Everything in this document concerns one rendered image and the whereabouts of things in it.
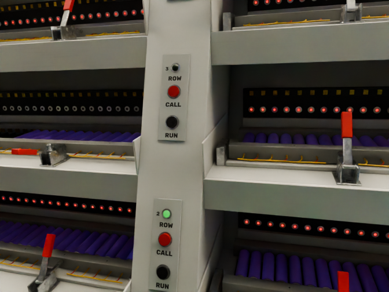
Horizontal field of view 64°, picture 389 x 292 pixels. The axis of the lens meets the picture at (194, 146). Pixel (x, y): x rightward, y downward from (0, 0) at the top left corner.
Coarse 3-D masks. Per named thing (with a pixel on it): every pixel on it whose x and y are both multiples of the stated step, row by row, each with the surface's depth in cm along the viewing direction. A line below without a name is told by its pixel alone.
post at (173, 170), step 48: (192, 0) 44; (192, 48) 43; (144, 96) 44; (192, 96) 43; (144, 144) 44; (192, 144) 42; (144, 192) 43; (192, 192) 42; (144, 240) 43; (192, 240) 41; (144, 288) 42; (192, 288) 41
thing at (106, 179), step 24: (0, 120) 72; (24, 120) 70; (48, 120) 68; (72, 120) 66; (96, 120) 65; (120, 120) 63; (0, 168) 50; (24, 168) 49; (48, 168) 48; (72, 168) 47; (96, 168) 47; (120, 168) 46; (48, 192) 49; (72, 192) 48; (96, 192) 47; (120, 192) 46
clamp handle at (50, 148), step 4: (48, 148) 49; (52, 148) 49; (12, 152) 43; (16, 152) 42; (20, 152) 43; (24, 152) 43; (28, 152) 44; (32, 152) 45; (36, 152) 46; (40, 152) 46; (44, 152) 47; (48, 152) 48
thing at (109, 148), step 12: (0, 144) 56; (12, 144) 55; (24, 144) 55; (36, 144) 54; (72, 144) 52; (84, 144) 51; (96, 144) 51; (108, 144) 50; (120, 144) 50; (132, 144) 50; (84, 156) 50; (96, 156) 49; (108, 156) 49; (120, 156) 48
